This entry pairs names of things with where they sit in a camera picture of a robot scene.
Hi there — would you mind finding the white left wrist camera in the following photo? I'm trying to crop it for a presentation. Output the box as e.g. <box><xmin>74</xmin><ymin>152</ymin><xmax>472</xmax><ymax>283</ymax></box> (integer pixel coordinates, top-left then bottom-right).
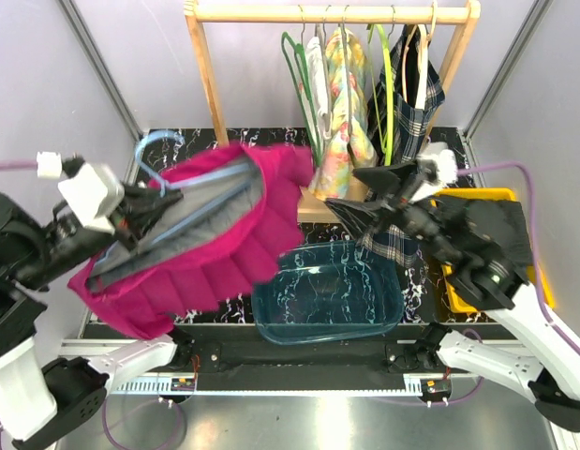
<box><xmin>36</xmin><ymin>152</ymin><xmax>125</xmax><ymax>235</ymax></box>

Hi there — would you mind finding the yellow plastic tray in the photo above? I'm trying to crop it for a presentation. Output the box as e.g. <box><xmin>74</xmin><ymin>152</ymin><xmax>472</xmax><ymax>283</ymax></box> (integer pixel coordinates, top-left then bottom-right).
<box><xmin>429</xmin><ymin>187</ymin><xmax>557</xmax><ymax>314</ymax></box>

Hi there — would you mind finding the light blue plastic hanger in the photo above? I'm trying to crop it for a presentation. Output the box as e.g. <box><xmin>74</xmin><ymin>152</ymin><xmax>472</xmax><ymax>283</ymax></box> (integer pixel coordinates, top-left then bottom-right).
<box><xmin>85</xmin><ymin>129</ymin><xmax>263</xmax><ymax>293</ymax></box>

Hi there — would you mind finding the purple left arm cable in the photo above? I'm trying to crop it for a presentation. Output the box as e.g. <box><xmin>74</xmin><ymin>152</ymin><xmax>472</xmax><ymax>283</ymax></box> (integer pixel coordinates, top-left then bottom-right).
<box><xmin>0</xmin><ymin>158</ymin><xmax>39</xmax><ymax>173</ymax></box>

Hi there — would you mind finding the dark green plastic hanger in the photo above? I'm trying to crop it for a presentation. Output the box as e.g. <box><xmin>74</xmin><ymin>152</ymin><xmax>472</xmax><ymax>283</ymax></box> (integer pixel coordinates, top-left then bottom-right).
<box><xmin>281</xmin><ymin>32</ymin><xmax>323</xmax><ymax>167</ymax></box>

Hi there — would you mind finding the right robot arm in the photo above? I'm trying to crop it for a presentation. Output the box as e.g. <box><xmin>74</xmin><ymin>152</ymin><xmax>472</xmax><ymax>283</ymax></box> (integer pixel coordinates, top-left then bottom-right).
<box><xmin>325</xmin><ymin>153</ymin><xmax>580</xmax><ymax>432</ymax></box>

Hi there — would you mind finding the black knitted cloth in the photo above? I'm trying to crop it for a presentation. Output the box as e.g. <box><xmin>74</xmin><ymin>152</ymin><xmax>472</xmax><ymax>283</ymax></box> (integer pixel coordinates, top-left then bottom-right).
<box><xmin>436</xmin><ymin>195</ymin><xmax>533</xmax><ymax>268</ymax></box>

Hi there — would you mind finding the wooden hanger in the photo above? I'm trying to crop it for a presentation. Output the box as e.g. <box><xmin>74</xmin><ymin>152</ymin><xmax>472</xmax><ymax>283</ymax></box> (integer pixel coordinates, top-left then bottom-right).
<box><xmin>401</xmin><ymin>1</ymin><xmax>438</xmax><ymax>110</ymax></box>

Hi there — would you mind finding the teal transparent plastic basin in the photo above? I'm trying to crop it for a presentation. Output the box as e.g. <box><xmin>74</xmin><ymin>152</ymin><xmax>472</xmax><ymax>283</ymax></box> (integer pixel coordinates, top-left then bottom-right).
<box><xmin>251</xmin><ymin>240</ymin><xmax>405</xmax><ymax>345</ymax></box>

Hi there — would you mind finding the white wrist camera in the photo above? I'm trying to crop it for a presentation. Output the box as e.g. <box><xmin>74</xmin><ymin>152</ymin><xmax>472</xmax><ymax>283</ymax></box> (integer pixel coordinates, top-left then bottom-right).
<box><xmin>36</xmin><ymin>152</ymin><xmax>125</xmax><ymax>235</ymax></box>
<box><xmin>410</xmin><ymin>142</ymin><xmax>457</xmax><ymax>203</ymax></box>

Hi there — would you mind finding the white skirt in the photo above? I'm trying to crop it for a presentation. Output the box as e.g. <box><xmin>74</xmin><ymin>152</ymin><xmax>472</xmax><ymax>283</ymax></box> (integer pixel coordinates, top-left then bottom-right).
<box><xmin>305</xmin><ymin>36</ymin><xmax>332</xmax><ymax>141</ymax></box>

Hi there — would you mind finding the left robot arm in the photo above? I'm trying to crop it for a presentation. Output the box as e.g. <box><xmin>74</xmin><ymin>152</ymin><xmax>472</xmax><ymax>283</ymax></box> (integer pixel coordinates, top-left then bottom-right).
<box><xmin>0</xmin><ymin>185</ymin><xmax>192</xmax><ymax>449</ymax></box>

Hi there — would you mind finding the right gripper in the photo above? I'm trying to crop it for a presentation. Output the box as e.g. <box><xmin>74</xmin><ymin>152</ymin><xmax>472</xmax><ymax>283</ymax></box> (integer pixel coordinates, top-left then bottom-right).
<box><xmin>325</xmin><ymin>153</ymin><xmax>466</xmax><ymax>266</ymax></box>

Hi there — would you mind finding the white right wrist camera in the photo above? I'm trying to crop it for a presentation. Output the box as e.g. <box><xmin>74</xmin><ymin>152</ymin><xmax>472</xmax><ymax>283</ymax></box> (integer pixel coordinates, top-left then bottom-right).
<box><xmin>410</xmin><ymin>142</ymin><xmax>457</xmax><ymax>203</ymax></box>

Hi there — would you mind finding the wooden clothes rack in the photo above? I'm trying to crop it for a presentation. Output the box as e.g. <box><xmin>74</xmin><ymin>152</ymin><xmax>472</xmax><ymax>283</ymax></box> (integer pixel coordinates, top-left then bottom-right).
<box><xmin>184</xmin><ymin>0</ymin><xmax>482</xmax><ymax>223</ymax></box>

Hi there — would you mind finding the magenta pleated skirt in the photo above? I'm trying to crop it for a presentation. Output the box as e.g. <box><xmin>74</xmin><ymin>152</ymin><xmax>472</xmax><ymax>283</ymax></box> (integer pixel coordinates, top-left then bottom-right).
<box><xmin>68</xmin><ymin>142</ymin><xmax>315</xmax><ymax>339</ymax></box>

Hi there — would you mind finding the pastel floral skirt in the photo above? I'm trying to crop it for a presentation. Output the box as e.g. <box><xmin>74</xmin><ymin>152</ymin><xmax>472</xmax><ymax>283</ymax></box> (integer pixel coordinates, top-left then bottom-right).
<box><xmin>309</xmin><ymin>28</ymin><xmax>378</xmax><ymax>201</ymax></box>

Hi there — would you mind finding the lime green plastic hanger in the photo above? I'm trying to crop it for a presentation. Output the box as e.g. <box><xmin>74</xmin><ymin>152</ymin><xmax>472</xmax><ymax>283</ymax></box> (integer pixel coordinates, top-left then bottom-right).
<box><xmin>367</xmin><ymin>23</ymin><xmax>394</xmax><ymax>166</ymax></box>

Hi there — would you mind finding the grey plastic hanger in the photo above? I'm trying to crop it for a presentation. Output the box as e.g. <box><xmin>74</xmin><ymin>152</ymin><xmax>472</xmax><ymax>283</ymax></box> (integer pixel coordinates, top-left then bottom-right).
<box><xmin>315</xmin><ymin>18</ymin><xmax>379</xmax><ymax>168</ymax></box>

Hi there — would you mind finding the navy plaid skirt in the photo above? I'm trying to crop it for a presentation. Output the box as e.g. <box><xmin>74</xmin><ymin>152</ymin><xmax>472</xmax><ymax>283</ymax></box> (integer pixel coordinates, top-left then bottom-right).
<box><xmin>354</xmin><ymin>23</ymin><xmax>446</xmax><ymax>269</ymax></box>

